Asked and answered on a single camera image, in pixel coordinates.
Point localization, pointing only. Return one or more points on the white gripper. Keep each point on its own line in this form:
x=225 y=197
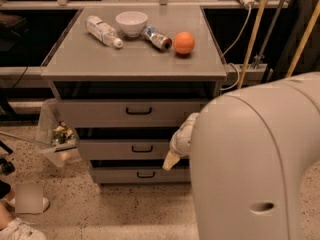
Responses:
x=180 y=141

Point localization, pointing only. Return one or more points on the grey drawer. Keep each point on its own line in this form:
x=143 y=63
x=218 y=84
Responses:
x=123 y=149
x=127 y=113
x=138 y=175

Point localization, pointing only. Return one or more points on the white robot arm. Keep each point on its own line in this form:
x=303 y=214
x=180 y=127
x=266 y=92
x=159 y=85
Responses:
x=248 y=152

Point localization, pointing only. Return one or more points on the grey top drawer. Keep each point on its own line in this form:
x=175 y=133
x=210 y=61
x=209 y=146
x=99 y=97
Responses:
x=127 y=113

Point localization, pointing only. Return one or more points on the grey bottom drawer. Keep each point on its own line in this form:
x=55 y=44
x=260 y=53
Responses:
x=138 y=175

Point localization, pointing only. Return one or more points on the grey drawer cabinet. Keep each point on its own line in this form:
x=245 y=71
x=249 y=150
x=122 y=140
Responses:
x=84 y=69

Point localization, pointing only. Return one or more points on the orange ball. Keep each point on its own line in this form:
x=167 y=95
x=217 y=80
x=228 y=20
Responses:
x=183 y=43

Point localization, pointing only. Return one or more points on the crushed silver can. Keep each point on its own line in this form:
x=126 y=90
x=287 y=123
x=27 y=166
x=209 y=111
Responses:
x=158 y=39

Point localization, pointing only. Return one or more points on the clear plastic trash bag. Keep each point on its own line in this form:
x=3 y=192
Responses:
x=56 y=140

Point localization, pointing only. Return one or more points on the white bowl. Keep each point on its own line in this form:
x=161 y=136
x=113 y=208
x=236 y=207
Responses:
x=131 y=23

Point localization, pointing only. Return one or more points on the clear plastic water bottle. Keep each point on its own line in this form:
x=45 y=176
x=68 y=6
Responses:
x=103 y=32

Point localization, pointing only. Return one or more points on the white shoe lower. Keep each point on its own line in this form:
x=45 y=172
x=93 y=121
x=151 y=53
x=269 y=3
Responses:
x=18 y=229

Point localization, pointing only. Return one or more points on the wooden ladder frame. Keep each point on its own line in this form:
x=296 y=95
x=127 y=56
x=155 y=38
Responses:
x=299 y=50

